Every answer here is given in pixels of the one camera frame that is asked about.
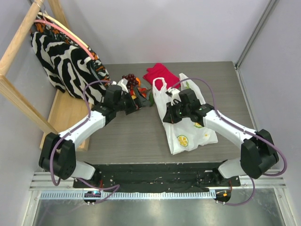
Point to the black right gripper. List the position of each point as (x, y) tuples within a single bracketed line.
[(172, 113)]

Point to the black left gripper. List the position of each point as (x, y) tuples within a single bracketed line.
[(135, 104)]

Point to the dark purple grape bunch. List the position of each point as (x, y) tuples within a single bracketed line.
[(131, 81)]

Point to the white lemon print plastic bag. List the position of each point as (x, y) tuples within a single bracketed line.
[(185, 135)]

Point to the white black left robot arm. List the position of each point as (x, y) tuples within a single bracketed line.
[(58, 154)]

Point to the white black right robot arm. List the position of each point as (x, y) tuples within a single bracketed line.
[(257, 151)]

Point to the red yellow strawberry bunch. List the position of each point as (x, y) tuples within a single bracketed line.
[(142, 91)]

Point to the folded red cloth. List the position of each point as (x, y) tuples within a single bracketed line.
[(160, 71)]

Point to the camouflage orange black garment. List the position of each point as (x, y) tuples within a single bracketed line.
[(53, 32)]

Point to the zebra pattern black white garment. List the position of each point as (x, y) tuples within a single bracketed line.
[(70, 69)]

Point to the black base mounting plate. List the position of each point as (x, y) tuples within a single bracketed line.
[(162, 177)]

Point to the cream clothes hanger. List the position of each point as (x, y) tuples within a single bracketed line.
[(63, 26)]

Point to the pink clothes hanger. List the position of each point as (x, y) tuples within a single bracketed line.
[(68, 34)]

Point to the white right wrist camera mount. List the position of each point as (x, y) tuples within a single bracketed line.
[(173, 93)]

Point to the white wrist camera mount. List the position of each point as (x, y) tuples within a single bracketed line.
[(173, 93), (123, 84)]

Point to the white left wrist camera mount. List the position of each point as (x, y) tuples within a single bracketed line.
[(123, 84)]

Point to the wooden clothes rack frame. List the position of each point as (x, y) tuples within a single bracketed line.
[(30, 107)]

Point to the aluminium cable duct rail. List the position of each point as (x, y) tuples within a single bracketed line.
[(94, 195)]

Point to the aluminium corner frame profile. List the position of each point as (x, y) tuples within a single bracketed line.
[(271, 5)]

